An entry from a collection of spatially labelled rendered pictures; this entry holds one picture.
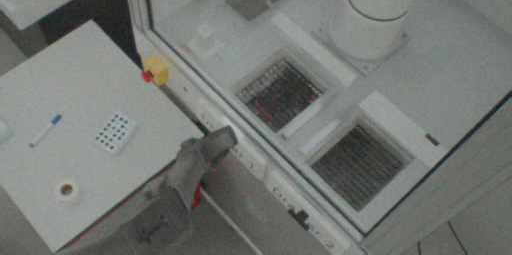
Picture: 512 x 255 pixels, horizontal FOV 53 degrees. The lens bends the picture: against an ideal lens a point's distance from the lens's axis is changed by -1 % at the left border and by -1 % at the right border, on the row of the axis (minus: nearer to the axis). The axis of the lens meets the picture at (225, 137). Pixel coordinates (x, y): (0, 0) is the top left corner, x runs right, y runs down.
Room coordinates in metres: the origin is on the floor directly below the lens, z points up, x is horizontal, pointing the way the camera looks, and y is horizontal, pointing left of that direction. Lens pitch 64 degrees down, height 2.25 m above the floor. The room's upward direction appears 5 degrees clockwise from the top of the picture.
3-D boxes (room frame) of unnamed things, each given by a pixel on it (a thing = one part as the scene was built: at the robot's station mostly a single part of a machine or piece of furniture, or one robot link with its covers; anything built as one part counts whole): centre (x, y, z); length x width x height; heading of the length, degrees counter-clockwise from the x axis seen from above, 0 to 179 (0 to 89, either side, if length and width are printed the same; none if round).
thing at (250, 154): (0.68, -0.01, 0.87); 0.29 x 0.02 x 0.11; 47
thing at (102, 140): (0.71, 0.35, 0.78); 0.12 x 0.08 x 0.04; 151
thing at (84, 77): (0.75, 0.49, 0.38); 0.62 x 0.58 x 0.76; 47
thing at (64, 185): (0.50, 0.45, 0.78); 0.07 x 0.07 x 0.04
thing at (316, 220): (0.47, -0.24, 0.87); 0.29 x 0.02 x 0.11; 47
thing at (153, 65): (0.90, 0.24, 0.88); 0.07 x 0.05 x 0.07; 47
